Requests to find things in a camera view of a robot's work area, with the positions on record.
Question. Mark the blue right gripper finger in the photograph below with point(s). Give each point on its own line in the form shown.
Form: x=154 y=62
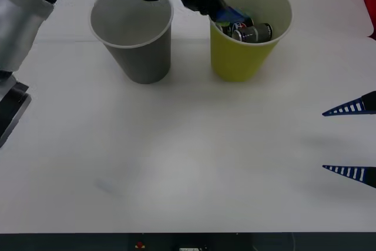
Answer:
x=352 y=106
x=352 y=173

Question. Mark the grey plastic bin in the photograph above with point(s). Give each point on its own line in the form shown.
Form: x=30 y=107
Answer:
x=141 y=60

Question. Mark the silver-grey and black left arm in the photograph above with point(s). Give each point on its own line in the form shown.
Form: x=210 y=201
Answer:
x=26 y=13

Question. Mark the yellow-green plastic bin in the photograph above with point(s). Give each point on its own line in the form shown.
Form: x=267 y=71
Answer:
x=235 y=60

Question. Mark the silver drink can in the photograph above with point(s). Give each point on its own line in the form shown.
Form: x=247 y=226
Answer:
x=252 y=33

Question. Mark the black can with round emblem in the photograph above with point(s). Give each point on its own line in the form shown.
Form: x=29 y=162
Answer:
x=238 y=25

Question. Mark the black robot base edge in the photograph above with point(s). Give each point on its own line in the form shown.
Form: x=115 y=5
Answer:
x=88 y=242

